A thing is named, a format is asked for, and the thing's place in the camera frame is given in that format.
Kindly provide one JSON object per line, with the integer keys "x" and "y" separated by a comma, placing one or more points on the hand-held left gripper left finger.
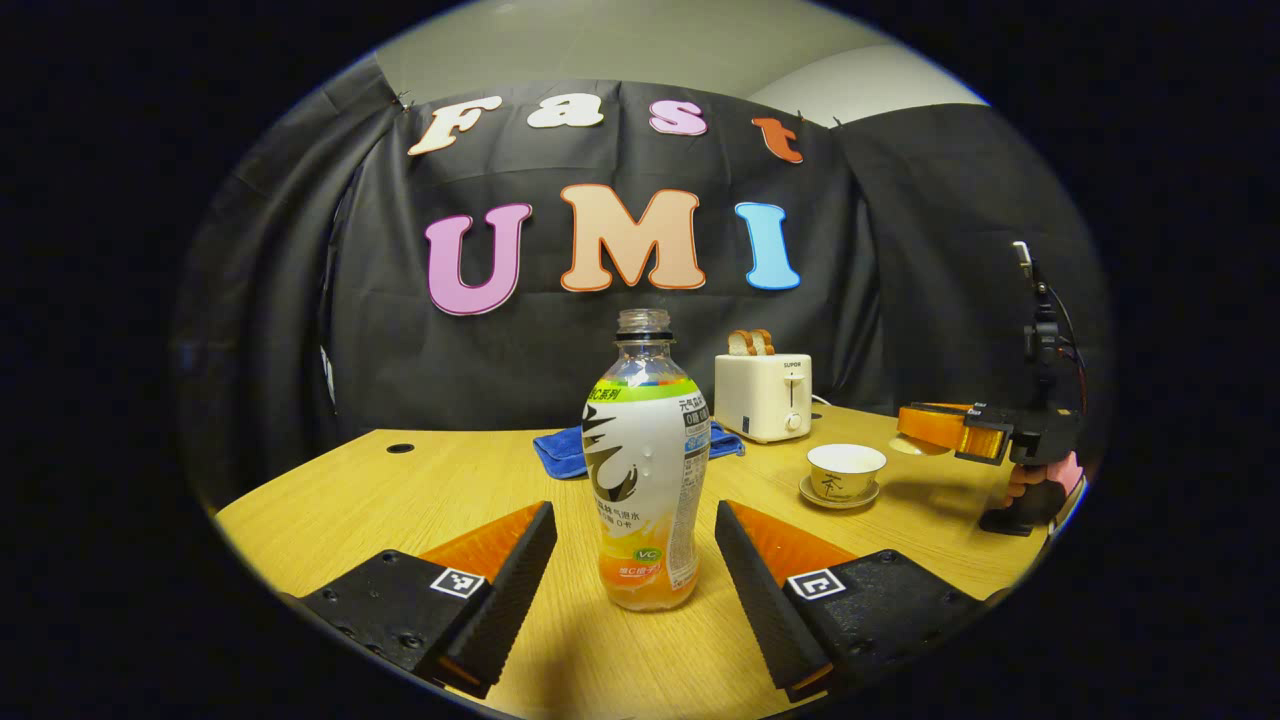
{"x": 512, "y": 590}

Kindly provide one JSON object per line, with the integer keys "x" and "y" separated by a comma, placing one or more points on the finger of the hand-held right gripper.
{"x": 940, "y": 425}

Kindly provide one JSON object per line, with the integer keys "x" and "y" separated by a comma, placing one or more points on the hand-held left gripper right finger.
{"x": 762, "y": 600}

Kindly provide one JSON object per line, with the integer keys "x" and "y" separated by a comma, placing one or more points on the cream ceramic teacup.
{"x": 845, "y": 475}

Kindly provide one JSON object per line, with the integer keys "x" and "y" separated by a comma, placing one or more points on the clear labelled water bottle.
{"x": 645, "y": 470}

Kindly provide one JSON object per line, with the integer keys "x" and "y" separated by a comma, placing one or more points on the cream ceramic saucer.
{"x": 815, "y": 494}

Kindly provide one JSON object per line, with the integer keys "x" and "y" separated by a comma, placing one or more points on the blue towel cloth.
{"x": 560, "y": 455}

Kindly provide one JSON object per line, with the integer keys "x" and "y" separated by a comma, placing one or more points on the white toaster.
{"x": 760, "y": 400}

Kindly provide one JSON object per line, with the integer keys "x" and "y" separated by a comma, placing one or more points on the toast slice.
{"x": 740, "y": 344}
{"x": 764, "y": 342}

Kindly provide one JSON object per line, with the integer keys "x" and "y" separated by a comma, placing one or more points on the black backdrop cloth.
{"x": 400, "y": 370}

